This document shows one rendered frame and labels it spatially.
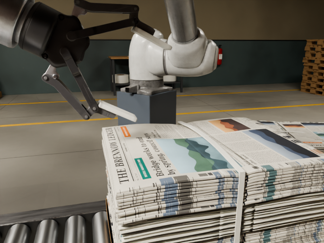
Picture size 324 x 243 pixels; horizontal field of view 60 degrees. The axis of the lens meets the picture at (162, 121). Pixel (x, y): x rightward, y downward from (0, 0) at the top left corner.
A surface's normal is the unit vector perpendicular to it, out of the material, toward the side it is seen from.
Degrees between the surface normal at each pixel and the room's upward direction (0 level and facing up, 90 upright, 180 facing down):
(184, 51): 98
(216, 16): 90
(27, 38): 114
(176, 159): 2
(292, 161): 1
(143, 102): 90
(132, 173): 4
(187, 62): 131
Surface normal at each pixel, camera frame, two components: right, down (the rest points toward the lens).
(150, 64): -0.19, 0.36
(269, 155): 0.00, -0.96
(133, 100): -0.61, 0.22
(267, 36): 0.26, 0.26
